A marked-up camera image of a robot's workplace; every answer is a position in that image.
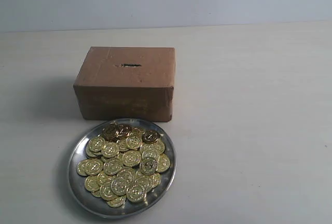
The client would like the brown cardboard slotted box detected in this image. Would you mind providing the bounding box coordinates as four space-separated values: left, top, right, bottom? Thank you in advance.
73 47 176 122

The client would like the dark gold coin top right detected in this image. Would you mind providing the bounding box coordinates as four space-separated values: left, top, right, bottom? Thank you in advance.
142 130 160 144

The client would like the dark gold coin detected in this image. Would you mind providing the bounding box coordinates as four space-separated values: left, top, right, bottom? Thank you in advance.
116 123 132 139
102 123 119 141
142 130 160 144

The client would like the dark gold coin top middle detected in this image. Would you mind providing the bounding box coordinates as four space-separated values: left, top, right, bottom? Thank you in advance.
116 123 132 139

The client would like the dark gold coin top left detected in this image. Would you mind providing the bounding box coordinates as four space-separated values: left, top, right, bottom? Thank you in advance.
102 123 119 141

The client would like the round steel plate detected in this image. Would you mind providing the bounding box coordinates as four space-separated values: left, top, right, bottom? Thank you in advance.
66 118 176 219

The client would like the gold coin bottom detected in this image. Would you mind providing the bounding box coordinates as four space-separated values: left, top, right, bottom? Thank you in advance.
106 195 127 208

